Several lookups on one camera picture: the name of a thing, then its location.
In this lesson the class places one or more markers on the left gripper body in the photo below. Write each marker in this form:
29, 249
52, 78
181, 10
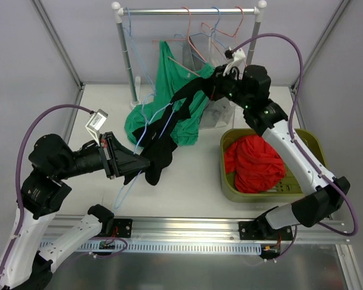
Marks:
109, 155

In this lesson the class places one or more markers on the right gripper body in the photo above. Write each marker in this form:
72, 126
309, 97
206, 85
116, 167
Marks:
217, 84

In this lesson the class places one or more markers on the black tank top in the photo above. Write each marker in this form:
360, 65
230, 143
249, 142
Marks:
158, 147

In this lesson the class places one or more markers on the green tank top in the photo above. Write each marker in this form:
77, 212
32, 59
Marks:
170, 78

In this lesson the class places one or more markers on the blue hanger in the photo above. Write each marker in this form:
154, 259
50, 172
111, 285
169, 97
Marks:
211, 30
121, 196
141, 63

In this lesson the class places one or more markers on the red tank top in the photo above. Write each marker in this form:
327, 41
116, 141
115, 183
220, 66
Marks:
256, 164

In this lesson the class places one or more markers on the pink hanger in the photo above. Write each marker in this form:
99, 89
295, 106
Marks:
181, 51
227, 36

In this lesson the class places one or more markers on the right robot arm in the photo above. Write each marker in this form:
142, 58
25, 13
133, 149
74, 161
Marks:
324, 193

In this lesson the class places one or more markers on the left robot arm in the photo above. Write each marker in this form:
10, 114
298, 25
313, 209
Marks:
23, 265

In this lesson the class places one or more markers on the grey tank top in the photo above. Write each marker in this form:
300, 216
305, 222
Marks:
193, 59

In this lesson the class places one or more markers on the white clothes rack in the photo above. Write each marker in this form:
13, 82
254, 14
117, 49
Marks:
119, 12

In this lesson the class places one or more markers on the olive green plastic basket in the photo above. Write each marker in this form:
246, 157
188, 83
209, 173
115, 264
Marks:
286, 190

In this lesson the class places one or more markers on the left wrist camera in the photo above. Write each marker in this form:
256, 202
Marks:
96, 121

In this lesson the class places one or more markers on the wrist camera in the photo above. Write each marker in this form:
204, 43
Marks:
234, 59
96, 121

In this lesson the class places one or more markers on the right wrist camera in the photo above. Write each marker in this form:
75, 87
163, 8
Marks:
234, 59

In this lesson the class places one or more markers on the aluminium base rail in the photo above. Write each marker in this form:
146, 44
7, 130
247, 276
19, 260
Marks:
216, 230

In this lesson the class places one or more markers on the white slotted cable duct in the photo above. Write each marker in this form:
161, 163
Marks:
130, 246

